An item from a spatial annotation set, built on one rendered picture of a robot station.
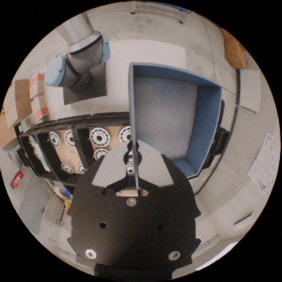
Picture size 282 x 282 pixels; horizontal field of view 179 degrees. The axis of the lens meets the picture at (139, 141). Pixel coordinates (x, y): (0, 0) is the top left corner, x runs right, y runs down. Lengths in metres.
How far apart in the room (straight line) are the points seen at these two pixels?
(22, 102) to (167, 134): 0.95
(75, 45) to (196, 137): 0.40
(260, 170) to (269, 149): 0.55
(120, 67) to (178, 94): 0.43
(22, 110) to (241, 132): 3.60
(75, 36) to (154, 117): 0.30
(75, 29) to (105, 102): 0.42
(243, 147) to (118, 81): 2.91
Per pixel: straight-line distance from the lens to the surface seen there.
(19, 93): 0.93
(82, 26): 0.31
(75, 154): 0.60
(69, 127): 0.39
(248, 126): 2.83
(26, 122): 1.06
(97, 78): 0.52
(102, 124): 0.33
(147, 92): 0.17
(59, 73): 0.35
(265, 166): 2.83
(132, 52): 0.60
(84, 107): 0.60
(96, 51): 0.34
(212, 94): 0.19
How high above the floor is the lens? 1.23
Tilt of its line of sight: 60 degrees down
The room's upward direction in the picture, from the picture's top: 165 degrees clockwise
